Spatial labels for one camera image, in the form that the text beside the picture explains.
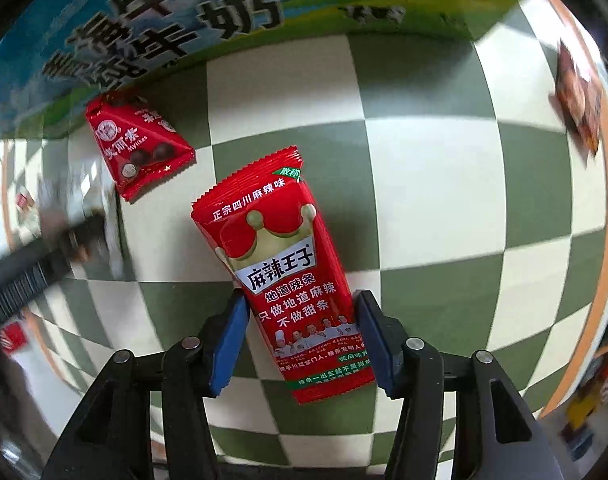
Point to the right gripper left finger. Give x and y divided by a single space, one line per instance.
109 434

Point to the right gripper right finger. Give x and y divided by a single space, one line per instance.
497 436

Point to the red spicy strip packet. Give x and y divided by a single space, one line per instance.
264 225

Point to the red button on table edge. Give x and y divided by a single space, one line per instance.
12 337

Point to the checkered table mat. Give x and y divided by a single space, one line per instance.
449 183

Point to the red chocolate ball packet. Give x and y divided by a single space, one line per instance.
139 146

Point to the dark brown snack packet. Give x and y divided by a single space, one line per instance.
579 95

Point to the blue green milk carton box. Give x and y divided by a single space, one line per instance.
58 54

